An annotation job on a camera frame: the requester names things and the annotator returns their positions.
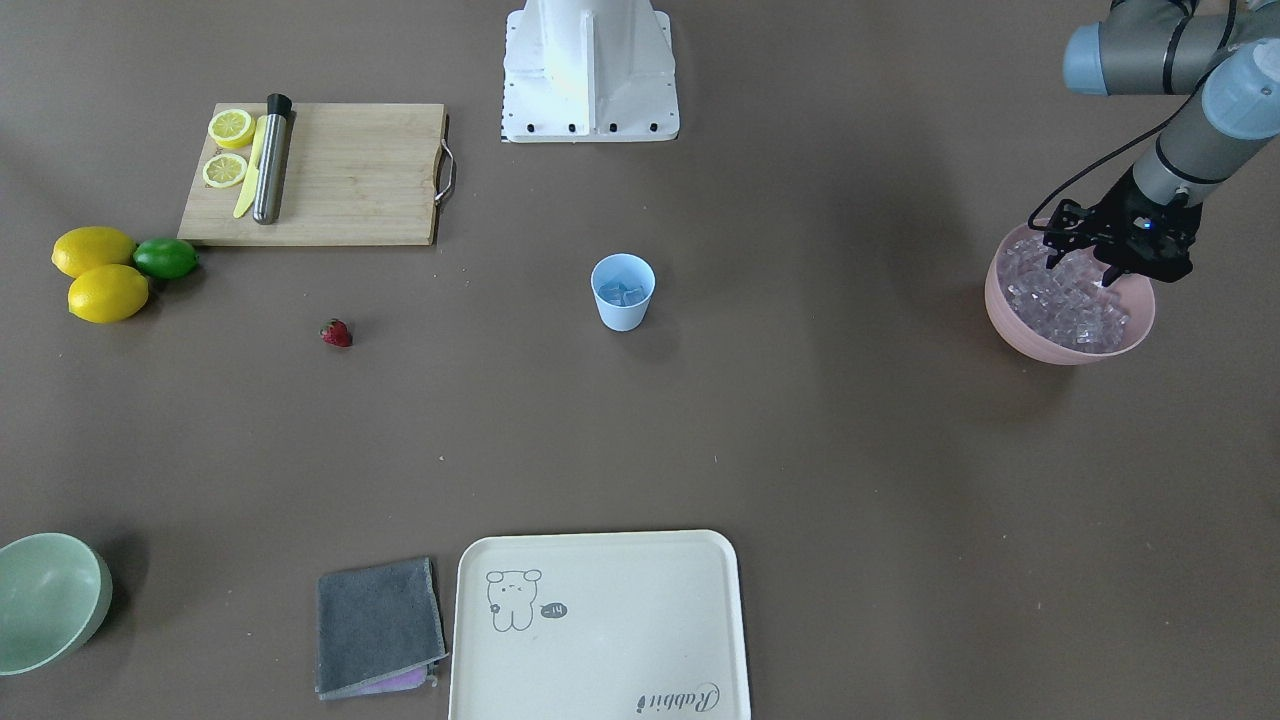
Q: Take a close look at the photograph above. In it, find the light blue plastic cup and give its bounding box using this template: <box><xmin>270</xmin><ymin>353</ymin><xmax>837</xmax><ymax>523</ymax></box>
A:
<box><xmin>590</xmin><ymin>252</ymin><xmax>657</xmax><ymax>332</ymax></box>

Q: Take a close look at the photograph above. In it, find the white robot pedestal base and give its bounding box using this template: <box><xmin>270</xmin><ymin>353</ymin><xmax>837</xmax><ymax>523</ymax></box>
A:
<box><xmin>500</xmin><ymin>1</ymin><xmax>681</xmax><ymax>143</ymax></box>

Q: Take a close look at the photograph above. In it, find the cream rabbit tray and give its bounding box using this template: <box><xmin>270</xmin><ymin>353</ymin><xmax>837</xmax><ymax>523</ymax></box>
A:
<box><xmin>448</xmin><ymin>529</ymin><xmax>753</xmax><ymax>719</ymax></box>

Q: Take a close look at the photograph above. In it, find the yellow lemon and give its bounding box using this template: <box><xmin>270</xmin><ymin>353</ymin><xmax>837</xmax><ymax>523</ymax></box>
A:
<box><xmin>51</xmin><ymin>225</ymin><xmax>137</xmax><ymax>279</ymax></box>
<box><xmin>67</xmin><ymin>264</ymin><xmax>150</xmax><ymax>324</ymax></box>

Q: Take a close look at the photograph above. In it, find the red strawberry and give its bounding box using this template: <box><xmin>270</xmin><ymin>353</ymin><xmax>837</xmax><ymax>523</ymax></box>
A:
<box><xmin>317</xmin><ymin>318</ymin><xmax>355</xmax><ymax>348</ymax></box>

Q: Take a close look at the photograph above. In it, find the lemon half slice upper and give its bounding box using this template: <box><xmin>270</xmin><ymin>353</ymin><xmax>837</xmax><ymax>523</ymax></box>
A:
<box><xmin>207</xmin><ymin>108</ymin><xmax>257</xmax><ymax>150</ymax></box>

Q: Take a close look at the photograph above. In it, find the pink bowl of ice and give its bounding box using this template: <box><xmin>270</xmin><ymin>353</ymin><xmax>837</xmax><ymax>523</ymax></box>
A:
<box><xmin>984</xmin><ymin>225</ymin><xmax>1156</xmax><ymax>366</ymax></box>

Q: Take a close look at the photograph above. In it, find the lemon half slice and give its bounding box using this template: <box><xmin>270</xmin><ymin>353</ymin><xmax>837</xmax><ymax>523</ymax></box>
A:
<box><xmin>201</xmin><ymin>152</ymin><xmax>250</xmax><ymax>190</ymax></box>
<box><xmin>207</xmin><ymin>108</ymin><xmax>257</xmax><ymax>150</ymax></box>

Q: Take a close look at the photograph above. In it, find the yellow lemon far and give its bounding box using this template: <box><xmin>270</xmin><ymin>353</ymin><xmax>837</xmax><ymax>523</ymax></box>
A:
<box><xmin>51</xmin><ymin>225</ymin><xmax>137</xmax><ymax>279</ymax></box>

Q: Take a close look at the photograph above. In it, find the lemon half slice lower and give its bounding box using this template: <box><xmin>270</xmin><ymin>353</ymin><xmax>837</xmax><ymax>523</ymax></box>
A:
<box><xmin>201</xmin><ymin>152</ymin><xmax>250</xmax><ymax>190</ymax></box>

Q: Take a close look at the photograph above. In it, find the yellow plastic knife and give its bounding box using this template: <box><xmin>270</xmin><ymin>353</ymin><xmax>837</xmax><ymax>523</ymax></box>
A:
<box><xmin>232</xmin><ymin>115</ymin><xmax>268</xmax><ymax>219</ymax></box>

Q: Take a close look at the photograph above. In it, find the mint green bowl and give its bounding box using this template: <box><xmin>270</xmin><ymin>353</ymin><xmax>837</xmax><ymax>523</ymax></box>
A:
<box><xmin>1</xmin><ymin>532</ymin><xmax>114</xmax><ymax>676</ymax></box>

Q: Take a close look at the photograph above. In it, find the wooden cutting board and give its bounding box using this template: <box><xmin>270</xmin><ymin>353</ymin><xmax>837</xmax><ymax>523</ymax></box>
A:
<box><xmin>177</xmin><ymin>102</ymin><xmax>456</xmax><ymax>247</ymax></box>

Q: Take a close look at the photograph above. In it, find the yellow lemon near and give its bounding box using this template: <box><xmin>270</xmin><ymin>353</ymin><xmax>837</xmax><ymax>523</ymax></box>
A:
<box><xmin>67</xmin><ymin>264</ymin><xmax>150</xmax><ymax>324</ymax></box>

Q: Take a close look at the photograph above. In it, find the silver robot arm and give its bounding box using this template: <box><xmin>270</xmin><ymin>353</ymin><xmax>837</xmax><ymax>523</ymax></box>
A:
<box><xmin>1039</xmin><ymin>1</ymin><xmax>1279</xmax><ymax>286</ymax></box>

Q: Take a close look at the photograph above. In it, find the green lime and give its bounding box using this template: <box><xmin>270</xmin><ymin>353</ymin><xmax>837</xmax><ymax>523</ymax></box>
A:
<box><xmin>132</xmin><ymin>238</ymin><xmax>198</xmax><ymax>281</ymax></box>

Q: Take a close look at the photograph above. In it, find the steel muddler black cap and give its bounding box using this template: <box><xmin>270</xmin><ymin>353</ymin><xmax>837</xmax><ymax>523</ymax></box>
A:
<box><xmin>252</xmin><ymin>94</ymin><xmax>293</xmax><ymax>225</ymax></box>

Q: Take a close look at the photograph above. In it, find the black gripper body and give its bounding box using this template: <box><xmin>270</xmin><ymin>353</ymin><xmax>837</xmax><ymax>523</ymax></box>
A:
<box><xmin>1039</xmin><ymin>165</ymin><xmax>1204</xmax><ymax>283</ymax></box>

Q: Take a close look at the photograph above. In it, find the grey folded cloth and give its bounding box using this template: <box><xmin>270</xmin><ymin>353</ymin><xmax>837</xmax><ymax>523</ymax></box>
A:
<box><xmin>314</xmin><ymin>556</ymin><xmax>448</xmax><ymax>701</ymax></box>

